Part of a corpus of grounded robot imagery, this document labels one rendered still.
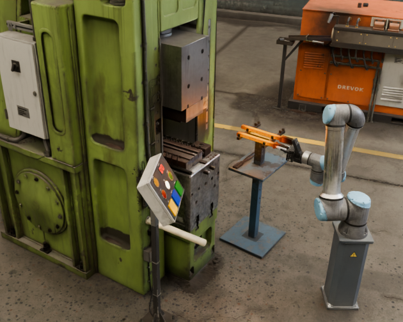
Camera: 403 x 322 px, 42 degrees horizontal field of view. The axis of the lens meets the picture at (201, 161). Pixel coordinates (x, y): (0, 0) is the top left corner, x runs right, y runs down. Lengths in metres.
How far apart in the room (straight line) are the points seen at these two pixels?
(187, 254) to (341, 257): 1.07
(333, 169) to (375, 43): 3.22
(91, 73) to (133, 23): 0.52
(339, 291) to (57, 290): 1.99
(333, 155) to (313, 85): 3.50
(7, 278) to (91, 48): 1.87
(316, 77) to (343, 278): 3.50
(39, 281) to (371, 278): 2.46
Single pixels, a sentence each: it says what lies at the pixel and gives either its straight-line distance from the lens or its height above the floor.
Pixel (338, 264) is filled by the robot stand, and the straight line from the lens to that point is 3.63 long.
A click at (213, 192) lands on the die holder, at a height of 0.63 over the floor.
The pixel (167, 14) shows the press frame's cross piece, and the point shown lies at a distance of 3.14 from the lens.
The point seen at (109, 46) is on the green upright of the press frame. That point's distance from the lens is 3.11.
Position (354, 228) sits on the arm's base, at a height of 0.67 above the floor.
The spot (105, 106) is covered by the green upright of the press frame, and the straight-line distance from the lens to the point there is 3.27.
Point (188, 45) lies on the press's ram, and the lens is 3.10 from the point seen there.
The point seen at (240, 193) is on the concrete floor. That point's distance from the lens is 4.92.
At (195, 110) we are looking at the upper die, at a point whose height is 1.32.
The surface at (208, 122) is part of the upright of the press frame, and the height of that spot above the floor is 1.03.
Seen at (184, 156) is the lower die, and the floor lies 0.99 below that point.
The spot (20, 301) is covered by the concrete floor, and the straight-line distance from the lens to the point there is 3.96.
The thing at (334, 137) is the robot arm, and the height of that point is 1.25.
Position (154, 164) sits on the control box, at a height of 1.19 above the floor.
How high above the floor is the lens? 2.65
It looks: 29 degrees down
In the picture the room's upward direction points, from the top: 1 degrees clockwise
